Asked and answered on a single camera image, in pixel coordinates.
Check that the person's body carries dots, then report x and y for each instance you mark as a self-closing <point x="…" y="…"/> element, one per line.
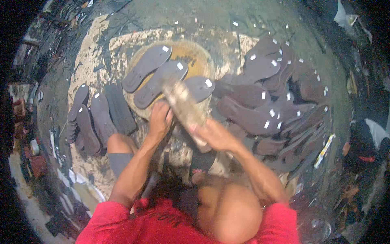
<point x="137" y="225"/>

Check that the person's right fingers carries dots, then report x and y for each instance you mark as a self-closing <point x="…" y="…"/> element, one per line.
<point x="199" y="128"/>

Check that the person's right hand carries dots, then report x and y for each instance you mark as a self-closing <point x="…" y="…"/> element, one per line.
<point x="218" y="137"/>

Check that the person's legs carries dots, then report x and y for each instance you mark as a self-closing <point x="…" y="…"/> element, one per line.
<point x="120" y="149"/>

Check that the heap of dark scraps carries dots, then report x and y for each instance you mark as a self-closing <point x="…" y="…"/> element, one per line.
<point x="68" y="13"/>

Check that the person's left fingers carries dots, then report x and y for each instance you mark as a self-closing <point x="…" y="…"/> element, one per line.
<point x="168" y="112"/>

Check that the white yellow wrapper strip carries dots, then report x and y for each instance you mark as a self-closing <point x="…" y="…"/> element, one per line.
<point x="323" y="151"/>

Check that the person's left hand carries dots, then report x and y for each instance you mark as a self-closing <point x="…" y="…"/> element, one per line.
<point x="159" y="120"/>

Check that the stained beige floor mat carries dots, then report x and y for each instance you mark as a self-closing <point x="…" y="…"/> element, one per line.
<point x="88" y="67"/>

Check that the metal bowl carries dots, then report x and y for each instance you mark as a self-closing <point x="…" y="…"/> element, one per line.
<point x="317" y="228"/>

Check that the pile of brown soles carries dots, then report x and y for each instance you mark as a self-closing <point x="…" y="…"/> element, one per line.
<point x="253" y="119"/>

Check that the stack of small brown soles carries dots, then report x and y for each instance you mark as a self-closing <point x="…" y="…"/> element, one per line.
<point x="77" y="102"/>

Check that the brown tagged shoe sole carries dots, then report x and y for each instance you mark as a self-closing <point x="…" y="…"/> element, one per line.
<point x="158" y="84"/>
<point x="201" y="88"/>
<point x="146" y="68"/>
<point x="102" y="117"/>
<point x="88" y="131"/>

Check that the round glue-stained work board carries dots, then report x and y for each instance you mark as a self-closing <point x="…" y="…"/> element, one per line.
<point x="198" y="59"/>

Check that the heap of white scraps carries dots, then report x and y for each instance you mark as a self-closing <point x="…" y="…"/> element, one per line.
<point x="79" y="186"/>

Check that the heap of workshop clutter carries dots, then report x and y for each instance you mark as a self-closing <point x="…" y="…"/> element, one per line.
<point x="23" y="116"/>

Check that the red brick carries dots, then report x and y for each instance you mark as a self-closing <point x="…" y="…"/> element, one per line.
<point x="38" y="166"/>

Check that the black ribbed shoe sole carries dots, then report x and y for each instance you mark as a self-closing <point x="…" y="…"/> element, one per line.
<point x="120" y="108"/>

